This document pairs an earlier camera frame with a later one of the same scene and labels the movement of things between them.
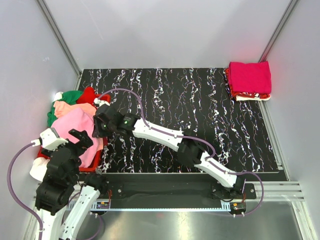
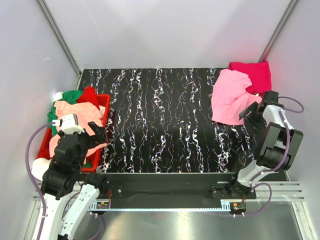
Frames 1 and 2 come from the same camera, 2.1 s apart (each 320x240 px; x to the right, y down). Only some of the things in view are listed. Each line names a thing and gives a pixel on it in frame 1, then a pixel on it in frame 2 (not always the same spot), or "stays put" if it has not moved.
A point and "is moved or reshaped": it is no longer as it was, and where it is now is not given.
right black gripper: [97, 132] → [242, 114]
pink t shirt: [78, 121] is moved or reshaped
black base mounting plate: [167, 190] stays put
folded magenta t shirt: [252, 77] stays put
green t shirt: [69, 97] stays put
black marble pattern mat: [194, 102] stays put
